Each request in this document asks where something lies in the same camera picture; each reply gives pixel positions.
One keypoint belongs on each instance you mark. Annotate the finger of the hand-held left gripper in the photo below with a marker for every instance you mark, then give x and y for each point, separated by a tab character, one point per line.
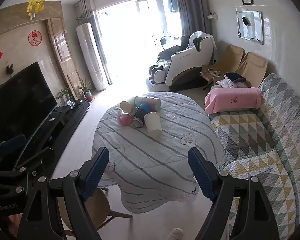
36	156
13	142

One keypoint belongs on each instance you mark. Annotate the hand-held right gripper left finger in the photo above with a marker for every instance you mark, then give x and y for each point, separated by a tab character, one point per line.
96	173

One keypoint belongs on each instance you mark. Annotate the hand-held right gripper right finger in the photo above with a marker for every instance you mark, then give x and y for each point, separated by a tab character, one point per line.
201	175

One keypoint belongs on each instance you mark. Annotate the metal cup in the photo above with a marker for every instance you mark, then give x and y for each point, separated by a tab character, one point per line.
137	123

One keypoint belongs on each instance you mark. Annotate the white paper cup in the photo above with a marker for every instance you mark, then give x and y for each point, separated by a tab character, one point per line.
153	126

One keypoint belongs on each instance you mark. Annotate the cream paper cup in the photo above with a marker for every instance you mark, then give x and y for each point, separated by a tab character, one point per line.
126	106

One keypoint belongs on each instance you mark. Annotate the dark blue cup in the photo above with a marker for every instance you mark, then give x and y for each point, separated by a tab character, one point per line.
143	111

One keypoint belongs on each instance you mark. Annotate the pale green cup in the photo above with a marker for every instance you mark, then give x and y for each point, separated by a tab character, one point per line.
139	100

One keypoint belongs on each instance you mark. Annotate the pink and blue cup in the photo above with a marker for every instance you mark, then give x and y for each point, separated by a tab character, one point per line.
152	103

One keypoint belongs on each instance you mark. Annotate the wooden chair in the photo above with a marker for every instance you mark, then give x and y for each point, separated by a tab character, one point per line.
100	212

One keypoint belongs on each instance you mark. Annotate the black television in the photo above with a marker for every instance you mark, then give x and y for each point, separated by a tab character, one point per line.
20	100

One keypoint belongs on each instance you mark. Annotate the black television stand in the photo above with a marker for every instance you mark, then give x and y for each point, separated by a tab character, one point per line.
65	125

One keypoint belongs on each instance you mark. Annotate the table with striped cloth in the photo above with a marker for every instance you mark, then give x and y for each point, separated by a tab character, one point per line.
150	155

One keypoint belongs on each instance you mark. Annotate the white slipper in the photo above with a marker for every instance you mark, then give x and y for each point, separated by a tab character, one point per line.
175	234

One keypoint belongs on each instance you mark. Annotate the small potted plant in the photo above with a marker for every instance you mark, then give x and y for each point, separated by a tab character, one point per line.
65	93

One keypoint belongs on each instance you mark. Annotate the quilted patterned sofa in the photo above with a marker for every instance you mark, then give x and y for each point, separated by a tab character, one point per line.
265	142

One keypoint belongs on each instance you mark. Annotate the pink towel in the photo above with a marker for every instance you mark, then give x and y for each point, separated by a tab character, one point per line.
230	100

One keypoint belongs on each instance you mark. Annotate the potted plant in red pot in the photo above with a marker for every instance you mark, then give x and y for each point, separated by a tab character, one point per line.
86	88

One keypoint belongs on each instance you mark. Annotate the plaid cloth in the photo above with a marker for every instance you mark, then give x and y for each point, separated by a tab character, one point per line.
210	74

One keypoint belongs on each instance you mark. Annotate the dark cloth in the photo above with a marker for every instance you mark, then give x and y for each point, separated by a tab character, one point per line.
233	76

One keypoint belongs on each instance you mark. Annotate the white massage chair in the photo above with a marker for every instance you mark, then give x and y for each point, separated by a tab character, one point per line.
187	65

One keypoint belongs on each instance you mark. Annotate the white standing air conditioner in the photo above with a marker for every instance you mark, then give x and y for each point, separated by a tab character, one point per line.
90	55

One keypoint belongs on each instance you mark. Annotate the beige sofa cushion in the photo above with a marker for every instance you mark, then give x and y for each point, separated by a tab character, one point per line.
231	60
253	68

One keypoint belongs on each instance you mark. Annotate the white cloth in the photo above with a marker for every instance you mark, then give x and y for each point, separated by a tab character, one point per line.
196	41

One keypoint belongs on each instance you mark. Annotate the yellow artificial flowers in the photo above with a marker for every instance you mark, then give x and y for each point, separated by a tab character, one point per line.
35	3

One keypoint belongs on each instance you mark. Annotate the round red wall decoration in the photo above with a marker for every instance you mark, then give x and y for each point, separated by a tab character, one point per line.
35	37

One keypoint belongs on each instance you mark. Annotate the wall whiteboard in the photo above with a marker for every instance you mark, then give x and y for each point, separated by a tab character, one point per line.
251	27

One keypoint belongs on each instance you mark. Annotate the white wall camera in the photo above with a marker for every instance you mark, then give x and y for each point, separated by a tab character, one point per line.
212	15

